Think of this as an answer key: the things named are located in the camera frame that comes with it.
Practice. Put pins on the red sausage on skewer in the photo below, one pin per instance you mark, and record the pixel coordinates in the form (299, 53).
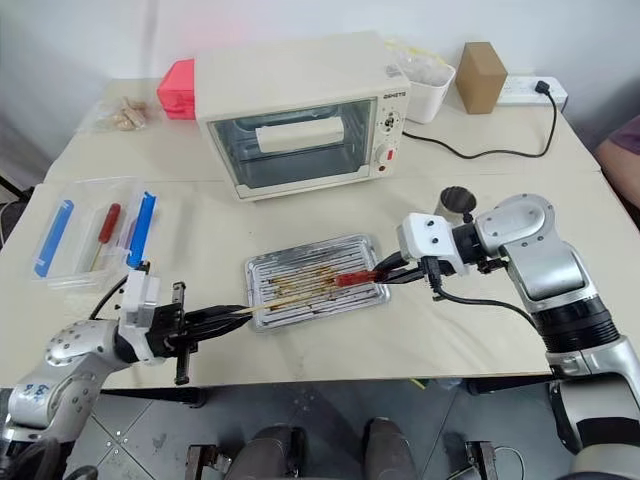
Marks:
(107, 227)

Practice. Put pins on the red sausage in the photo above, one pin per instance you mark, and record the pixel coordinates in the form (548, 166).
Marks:
(352, 278)
(107, 227)

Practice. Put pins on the cream toaster oven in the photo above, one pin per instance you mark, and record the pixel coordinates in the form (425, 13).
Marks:
(300, 100)

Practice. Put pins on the clear box with blue clips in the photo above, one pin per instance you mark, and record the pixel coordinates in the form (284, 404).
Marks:
(60, 235)

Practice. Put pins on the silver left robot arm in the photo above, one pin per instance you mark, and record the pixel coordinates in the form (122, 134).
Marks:
(65, 350)

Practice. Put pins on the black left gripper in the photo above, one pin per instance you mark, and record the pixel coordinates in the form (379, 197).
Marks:
(167, 330)

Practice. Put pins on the brown cardboard box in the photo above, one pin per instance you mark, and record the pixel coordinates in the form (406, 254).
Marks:
(480, 77)

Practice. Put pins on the clear bag of snacks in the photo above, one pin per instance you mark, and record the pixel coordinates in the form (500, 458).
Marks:
(125, 115)

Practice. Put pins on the metal cup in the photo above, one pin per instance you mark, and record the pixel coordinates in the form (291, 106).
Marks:
(456, 202)

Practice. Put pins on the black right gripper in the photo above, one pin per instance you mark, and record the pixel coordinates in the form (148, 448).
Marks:
(432, 270)

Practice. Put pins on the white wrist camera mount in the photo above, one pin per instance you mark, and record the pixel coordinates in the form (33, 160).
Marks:
(140, 300)
(425, 235)

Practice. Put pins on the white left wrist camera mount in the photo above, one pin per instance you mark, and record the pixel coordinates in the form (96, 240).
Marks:
(140, 300)

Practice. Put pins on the black floor stand foot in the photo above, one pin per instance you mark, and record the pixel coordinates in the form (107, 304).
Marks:
(205, 462)
(482, 460)

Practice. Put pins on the white bin with plastic bags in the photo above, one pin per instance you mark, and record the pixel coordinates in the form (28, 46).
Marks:
(427, 95)

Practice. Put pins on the white power strip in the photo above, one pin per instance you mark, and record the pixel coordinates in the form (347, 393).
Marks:
(520, 92)

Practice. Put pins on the dark rounded shape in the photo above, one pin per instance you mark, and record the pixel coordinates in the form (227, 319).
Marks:
(267, 455)
(390, 450)

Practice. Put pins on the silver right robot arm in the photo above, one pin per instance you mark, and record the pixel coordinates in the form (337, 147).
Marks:
(545, 265)

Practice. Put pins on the red plastic box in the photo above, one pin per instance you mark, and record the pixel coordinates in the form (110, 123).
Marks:
(177, 90)

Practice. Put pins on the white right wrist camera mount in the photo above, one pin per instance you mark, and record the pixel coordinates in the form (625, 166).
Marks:
(425, 235)

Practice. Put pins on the person in purple shirt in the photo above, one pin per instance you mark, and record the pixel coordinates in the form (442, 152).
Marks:
(620, 160)

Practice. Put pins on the black chair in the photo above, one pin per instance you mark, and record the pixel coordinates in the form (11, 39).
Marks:
(10, 215)

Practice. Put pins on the stained metal baking tray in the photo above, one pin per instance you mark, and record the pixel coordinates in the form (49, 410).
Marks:
(310, 265)

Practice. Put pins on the wooden skewer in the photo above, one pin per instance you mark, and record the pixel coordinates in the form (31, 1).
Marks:
(280, 303)

